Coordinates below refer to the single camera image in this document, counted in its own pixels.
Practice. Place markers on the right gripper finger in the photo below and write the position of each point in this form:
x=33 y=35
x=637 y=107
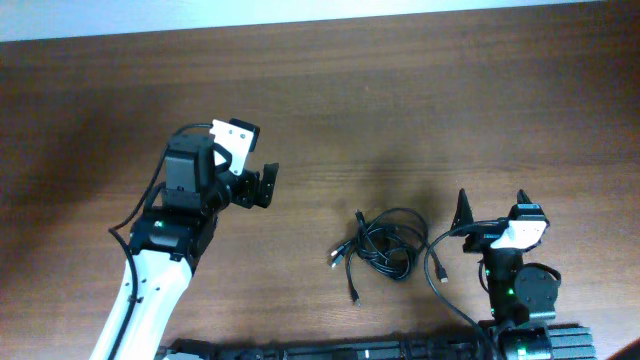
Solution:
x=463 y=215
x=523 y=198

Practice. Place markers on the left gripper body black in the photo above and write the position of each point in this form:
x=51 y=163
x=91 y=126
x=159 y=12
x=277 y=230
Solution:
x=255 y=185

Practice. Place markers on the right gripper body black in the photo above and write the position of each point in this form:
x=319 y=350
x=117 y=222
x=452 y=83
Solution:
x=486 y=233

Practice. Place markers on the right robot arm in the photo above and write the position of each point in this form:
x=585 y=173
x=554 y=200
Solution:
x=522 y=295

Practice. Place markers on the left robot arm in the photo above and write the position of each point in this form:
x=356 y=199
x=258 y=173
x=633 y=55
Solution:
x=171 y=227

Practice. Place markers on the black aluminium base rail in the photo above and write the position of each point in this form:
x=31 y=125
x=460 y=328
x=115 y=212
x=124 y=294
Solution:
x=568 y=343

